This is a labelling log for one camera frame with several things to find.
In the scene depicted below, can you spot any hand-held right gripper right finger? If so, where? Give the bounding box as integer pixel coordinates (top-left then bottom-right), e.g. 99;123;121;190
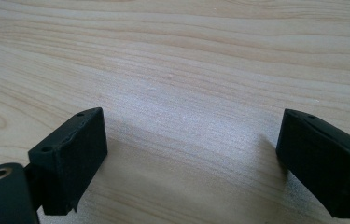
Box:
275;108;350;219

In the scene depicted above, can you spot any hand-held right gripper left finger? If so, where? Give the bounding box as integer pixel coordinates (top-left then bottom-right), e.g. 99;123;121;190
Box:
23;106;108;217

